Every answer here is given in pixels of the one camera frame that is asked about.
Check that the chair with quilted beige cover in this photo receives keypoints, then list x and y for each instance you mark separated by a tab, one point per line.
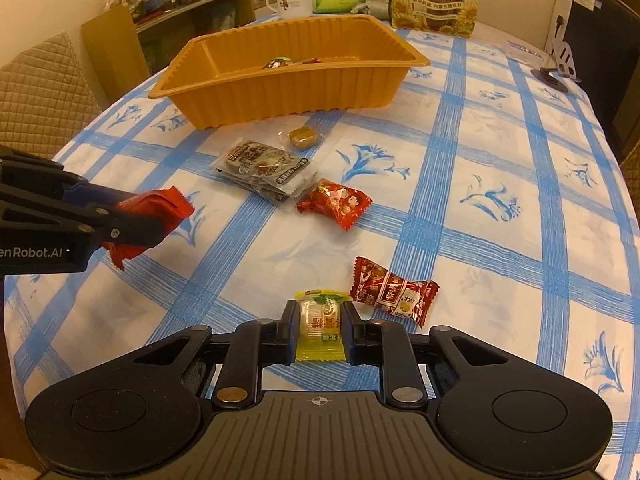
40	95
632	170

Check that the long red candy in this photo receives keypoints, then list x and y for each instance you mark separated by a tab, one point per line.
390	290

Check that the black round pad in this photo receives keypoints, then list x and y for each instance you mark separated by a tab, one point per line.
550	81

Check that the white printed mug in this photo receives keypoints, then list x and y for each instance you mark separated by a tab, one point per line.
292	2

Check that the silver phone stand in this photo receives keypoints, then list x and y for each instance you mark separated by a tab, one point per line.
564	57

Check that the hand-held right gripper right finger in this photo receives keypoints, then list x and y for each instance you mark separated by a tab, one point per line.
354	331

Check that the long black snack packet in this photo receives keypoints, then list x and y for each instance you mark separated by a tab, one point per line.
274	64

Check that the yellow snack packet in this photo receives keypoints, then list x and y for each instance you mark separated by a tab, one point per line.
320	325

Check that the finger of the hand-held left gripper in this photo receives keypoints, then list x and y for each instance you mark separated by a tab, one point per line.
130	230
90	194

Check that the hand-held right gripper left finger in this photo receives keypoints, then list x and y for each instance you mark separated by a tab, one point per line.
287	329

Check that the small blue white card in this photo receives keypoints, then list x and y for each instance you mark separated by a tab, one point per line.
522	51

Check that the red twisted-end candy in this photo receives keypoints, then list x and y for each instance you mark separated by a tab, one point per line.
307	60

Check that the puffed red snack packet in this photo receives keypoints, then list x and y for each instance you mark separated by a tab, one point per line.
335	202

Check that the wooden shelf unit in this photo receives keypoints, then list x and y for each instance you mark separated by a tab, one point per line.
110	45

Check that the brown candy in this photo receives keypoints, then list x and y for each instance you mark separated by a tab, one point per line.
302	137

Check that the orange plastic tray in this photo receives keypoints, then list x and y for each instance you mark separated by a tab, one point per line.
300	95

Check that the dark clear snack packets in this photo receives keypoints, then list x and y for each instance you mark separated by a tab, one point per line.
260	162

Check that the blue checked tablecloth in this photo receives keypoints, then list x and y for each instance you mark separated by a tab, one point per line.
475	270

